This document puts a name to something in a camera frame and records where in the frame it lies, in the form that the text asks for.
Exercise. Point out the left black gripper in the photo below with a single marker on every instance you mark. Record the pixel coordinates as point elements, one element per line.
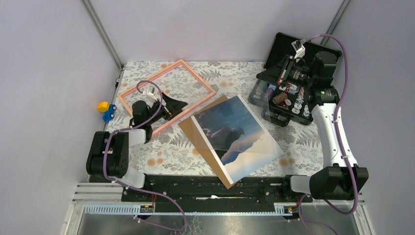
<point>173,105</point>

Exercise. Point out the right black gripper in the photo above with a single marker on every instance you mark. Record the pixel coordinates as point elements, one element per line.
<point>279,74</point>

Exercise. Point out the pink wooden picture frame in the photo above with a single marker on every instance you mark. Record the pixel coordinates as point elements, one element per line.
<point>207,88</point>

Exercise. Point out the clear plastic sheet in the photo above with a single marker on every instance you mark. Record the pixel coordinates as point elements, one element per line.
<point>262,107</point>

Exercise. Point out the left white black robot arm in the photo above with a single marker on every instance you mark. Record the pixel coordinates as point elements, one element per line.
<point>113,154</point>

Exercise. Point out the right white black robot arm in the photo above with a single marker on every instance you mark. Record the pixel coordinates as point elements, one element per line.
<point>340,178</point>

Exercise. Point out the blue seascape photo print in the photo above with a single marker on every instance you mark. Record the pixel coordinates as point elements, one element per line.
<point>241,165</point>

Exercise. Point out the brown cardboard backing board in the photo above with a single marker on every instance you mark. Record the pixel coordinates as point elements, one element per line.
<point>209,134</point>

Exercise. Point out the brown poker chip stack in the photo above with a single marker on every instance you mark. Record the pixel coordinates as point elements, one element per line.
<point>280,98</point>

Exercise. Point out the floral patterned table mat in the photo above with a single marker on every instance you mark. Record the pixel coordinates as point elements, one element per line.
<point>171,152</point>

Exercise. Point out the black poker chip case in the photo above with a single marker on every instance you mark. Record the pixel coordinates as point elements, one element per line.
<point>322,62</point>

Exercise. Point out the yellow and blue toy car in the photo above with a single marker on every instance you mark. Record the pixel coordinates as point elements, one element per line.
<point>107,109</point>

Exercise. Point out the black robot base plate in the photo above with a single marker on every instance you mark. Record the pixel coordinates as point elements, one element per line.
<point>208,194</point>

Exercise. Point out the left aluminium corner post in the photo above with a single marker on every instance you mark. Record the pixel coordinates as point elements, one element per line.
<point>91,12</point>

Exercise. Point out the aluminium corner post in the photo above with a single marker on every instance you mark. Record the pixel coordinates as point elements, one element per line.
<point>340,13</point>
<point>91,12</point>

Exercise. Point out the right aluminium corner post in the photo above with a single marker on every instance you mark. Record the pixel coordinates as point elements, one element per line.
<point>340,13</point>

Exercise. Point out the white slotted cable duct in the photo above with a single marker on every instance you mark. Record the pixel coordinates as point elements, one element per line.
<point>119,209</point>

